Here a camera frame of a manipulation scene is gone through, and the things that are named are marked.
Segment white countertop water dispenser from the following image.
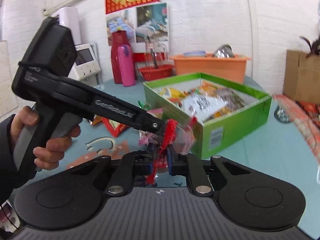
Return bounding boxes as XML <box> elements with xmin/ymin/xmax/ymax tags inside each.
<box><xmin>68</xmin><ymin>43</ymin><xmax>101</xmax><ymax>87</ymax></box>

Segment white blue snack bag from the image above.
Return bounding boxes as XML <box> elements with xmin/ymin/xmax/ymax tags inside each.
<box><xmin>181</xmin><ymin>94</ymin><xmax>226</xmax><ymax>123</ymax></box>

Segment steel bowl in basin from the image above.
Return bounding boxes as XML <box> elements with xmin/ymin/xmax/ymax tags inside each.
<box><xmin>213</xmin><ymin>44</ymin><xmax>235</xmax><ymax>58</ymax></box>

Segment clear red-edged jujube bag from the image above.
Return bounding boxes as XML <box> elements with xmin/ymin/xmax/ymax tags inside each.
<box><xmin>139</xmin><ymin>116</ymin><xmax>197</xmax><ymax>185</ymax></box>

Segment dark purple plant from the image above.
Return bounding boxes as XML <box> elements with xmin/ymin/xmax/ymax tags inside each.
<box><xmin>299</xmin><ymin>36</ymin><xmax>320</xmax><ymax>59</ymax></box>

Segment brown cardboard box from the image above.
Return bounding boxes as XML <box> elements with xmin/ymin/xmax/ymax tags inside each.
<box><xmin>283</xmin><ymin>50</ymin><xmax>320</xmax><ymax>104</ymax></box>

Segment teal printed tablecloth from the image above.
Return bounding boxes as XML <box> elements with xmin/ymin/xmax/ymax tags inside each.
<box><xmin>32</xmin><ymin>76</ymin><xmax>320</xmax><ymax>238</ymax></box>

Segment pink dried fruit snack bag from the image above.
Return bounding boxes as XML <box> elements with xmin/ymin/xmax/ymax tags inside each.
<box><xmin>147</xmin><ymin>108</ymin><xmax>163</xmax><ymax>119</ymax></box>

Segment orange plastic basin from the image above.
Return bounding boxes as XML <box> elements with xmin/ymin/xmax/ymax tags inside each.
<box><xmin>170</xmin><ymin>54</ymin><xmax>251</xmax><ymax>83</ymax></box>

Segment small green candy pack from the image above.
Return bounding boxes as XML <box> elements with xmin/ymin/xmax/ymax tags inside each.
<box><xmin>138</xmin><ymin>101</ymin><xmax>151</xmax><ymax>111</ymax></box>

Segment white wall water purifier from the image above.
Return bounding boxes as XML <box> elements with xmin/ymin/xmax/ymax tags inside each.
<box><xmin>52</xmin><ymin>7</ymin><xmax>82</xmax><ymax>45</ymax></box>

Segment green cardboard box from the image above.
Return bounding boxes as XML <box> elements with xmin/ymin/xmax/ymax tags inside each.
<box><xmin>143</xmin><ymin>73</ymin><xmax>272</xmax><ymax>159</ymax></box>

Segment person's left hand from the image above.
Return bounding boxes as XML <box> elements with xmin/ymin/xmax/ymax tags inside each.
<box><xmin>10</xmin><ymin>106</ymin><xmax>82</xmax><ymax>171</ymax></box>

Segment bedding poster on wall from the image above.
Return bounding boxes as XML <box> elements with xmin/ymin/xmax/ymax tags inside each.
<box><xmin>106</xmin><ymin>3</ymin><xmax>169</xmax><ymax>48</ymax></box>

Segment red potato chips bag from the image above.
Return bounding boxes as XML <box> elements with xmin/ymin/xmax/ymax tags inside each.
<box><xmin>102</xmin><ymin>118</ymin><xmax>129</xmax><ymax>138</ymax></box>

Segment orange apple chips bag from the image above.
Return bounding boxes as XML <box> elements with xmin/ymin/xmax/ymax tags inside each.
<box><xmin>189</xmin><ymin>81</ymin><xmax>220</xmax><ymax>97</ymax></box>

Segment pink thermos bottle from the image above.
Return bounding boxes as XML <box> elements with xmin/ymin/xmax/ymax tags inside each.
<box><xmin>118</xmin><ymin>44</ymin><xmax>136</xmax><ymax>87</ymax></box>

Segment dark red thermos jug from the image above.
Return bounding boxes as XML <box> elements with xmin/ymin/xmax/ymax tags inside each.
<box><xmin>111</xmin><ymin>30</ymin><xmax>130</xmax><ymax>84</ymax></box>

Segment yellow corn snack pack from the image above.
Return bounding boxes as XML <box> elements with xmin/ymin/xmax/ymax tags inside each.
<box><xmin>157</xmin><ymin>87</ymin><xmax>185</xmax><ymax>99</ymax></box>

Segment yellow biscuit snack bag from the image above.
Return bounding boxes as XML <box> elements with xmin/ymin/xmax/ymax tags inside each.
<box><xmin>216</xmin><ymin>87</ymin><xmax>247</xmax><ymax>111</ymax></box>

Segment red plastic basket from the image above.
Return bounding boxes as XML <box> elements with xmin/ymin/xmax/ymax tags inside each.
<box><xmin>139</xmin><ymin>64</ymin><xmax>174</xmax><ymax>81</ymax></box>

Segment stacked bowls with blue lid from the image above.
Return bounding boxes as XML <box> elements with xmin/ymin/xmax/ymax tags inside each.
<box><xmin>183</xmin><ymin>50</ymin><xmax>206</xmax><ymax>57</ymax></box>

